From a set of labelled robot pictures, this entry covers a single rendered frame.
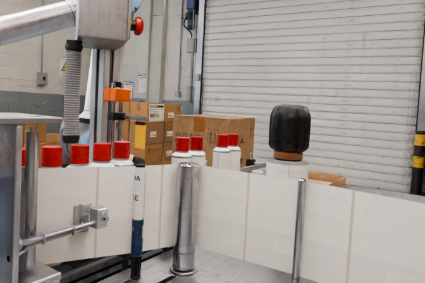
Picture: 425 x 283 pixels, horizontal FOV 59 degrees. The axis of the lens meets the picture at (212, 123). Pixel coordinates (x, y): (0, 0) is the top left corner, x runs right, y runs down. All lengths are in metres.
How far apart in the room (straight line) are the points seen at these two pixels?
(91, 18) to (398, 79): 4.45
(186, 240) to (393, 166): 4.46
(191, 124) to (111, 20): 0.79
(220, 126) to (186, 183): 0.81
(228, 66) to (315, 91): 1.38
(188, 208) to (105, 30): 0.38
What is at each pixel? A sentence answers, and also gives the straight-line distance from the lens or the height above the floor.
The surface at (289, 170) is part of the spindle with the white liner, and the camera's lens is 0.75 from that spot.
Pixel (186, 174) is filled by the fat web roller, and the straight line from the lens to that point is 0.63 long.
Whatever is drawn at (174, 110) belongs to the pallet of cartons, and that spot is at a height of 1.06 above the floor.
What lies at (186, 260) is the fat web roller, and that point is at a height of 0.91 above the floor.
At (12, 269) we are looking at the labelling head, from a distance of 0.53.
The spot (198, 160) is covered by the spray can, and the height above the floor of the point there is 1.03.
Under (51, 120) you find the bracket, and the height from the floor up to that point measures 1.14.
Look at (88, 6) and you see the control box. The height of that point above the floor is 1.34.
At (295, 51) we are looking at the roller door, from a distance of 5.31.
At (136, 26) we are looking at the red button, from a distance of 0.81.
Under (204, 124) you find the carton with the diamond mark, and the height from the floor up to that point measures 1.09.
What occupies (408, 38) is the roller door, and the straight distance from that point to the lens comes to 5.05.
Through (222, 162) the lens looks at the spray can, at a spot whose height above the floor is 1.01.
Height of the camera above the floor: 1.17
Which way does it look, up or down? 3 degrees down
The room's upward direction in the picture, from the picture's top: 3 degrees clockwise
